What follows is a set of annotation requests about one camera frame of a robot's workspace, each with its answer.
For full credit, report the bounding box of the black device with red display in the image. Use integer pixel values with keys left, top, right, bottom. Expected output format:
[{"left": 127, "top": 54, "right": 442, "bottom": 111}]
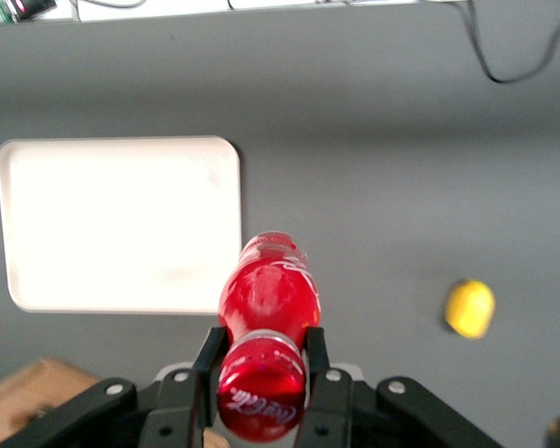
[{"left": 7, "top": 0, "right": 58, "bottom": 21}]

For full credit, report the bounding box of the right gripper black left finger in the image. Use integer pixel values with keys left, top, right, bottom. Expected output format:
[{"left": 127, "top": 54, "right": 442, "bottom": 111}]
[{"left": 0, "top": 326, "right": 229, "bottom": 448}]

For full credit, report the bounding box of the red coke bottle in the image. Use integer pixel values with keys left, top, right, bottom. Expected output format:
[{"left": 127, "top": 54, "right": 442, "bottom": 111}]
[{"left": 216, "top": 230, "right": 322, "bottom": 443}]

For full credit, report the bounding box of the beige plastic tray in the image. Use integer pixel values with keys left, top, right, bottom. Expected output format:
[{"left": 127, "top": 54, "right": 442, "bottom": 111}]
[{"left": 0, "top": 134, "right": 243, "bottom": 315}]

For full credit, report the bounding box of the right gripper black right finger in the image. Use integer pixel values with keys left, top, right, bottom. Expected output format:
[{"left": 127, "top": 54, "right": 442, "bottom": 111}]
[{"left": 292, "top": 326, "right": 505, "bottom": 448}]

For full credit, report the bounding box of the wooden drawer cabinet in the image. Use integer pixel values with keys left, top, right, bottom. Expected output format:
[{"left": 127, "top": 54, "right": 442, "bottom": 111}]
[{"left": 0, "top": 357, "right": 230, "bottom": 448}]

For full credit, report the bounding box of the yellow toy lemon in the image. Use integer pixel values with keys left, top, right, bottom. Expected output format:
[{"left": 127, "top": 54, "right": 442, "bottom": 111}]
[{"left": 443, "top": 278, "right": 497, "bottom": 341}]

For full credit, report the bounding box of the black looped table cable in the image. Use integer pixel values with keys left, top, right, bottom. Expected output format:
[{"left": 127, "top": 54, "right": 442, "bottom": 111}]
[{"left": 459, "top": 0, "right": 560, "bottom": 85}]

